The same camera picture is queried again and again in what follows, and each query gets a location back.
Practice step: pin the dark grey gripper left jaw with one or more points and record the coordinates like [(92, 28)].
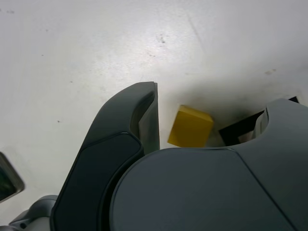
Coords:
[(96, 168)]

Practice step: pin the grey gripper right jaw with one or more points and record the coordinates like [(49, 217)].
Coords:
[(204, 192)]

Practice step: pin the yellow cube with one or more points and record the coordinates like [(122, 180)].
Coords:
[(190, 127)]

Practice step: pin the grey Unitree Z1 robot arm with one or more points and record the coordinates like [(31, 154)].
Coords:
[(38, 209)]

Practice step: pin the black tape square outline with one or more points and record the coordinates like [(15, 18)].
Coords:
[(233, 132)]

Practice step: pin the dark object with metal rim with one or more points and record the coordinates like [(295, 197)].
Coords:
[(8, 176)]

